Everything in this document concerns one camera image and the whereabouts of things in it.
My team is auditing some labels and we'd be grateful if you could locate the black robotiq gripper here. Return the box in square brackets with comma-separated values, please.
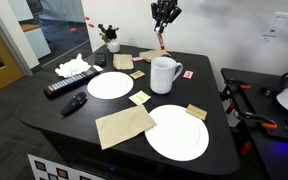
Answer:
[151, 0, 183, 33]

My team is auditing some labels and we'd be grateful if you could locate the white ceramic mug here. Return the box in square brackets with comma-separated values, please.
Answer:
[149, 56, 184, 95]

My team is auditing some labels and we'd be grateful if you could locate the dark red rose bouquet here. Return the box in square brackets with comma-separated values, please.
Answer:
[97, 23, 120, 44]

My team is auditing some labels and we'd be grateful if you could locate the white ribbed vase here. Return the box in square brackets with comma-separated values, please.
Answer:
[107, 39, 121, 54]

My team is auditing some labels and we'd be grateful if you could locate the brown sugar packet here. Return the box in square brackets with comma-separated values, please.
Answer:
[185, 103, 208, 121]
[129, 70, 146, 80]

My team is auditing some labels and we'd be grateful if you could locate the orange bud flower sprig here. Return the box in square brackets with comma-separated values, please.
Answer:
[69, 15, 96, 33]

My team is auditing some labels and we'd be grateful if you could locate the short black remote control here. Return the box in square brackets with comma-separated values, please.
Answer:
[94, 52, 107, 67]

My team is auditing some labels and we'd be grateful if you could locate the pale yellow sweetener packet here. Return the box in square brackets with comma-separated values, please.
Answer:
[128, 90, 152, 106]

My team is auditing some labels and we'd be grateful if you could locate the white round plate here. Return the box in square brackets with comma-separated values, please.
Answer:
[86, 71, 135, 100]
[144, 104, 210, 162]

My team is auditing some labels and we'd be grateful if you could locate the crumpled white tissue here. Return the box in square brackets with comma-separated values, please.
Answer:
[54, 53, 92, 79]

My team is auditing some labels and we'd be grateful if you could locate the long black tv remote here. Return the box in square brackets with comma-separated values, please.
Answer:
[43, 66, 101, 98]

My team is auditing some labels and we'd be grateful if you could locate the large tan paper napkin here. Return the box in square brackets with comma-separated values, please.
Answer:
[94, 104, 158, 150]

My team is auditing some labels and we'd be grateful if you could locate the curved black pointer remote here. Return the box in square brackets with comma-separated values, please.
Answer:
[60, 91, 88, 117]

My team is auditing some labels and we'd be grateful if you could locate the white cabinet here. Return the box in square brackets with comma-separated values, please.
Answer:
[18, 22, 52, 60]

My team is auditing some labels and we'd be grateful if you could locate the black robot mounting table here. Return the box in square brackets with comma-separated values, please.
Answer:
[219, 67, 288, 180]

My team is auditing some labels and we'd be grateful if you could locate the checkered calibration board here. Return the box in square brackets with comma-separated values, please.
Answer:
[27, 153, 105, 180]

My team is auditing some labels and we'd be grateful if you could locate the orange handled bar clamp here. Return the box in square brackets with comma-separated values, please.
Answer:
[238, 111, 279, 157]
[224, 78, 252, 116]

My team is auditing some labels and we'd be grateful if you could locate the white wall outlet plate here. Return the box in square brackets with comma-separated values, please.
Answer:
[261, 11, 288, 43]

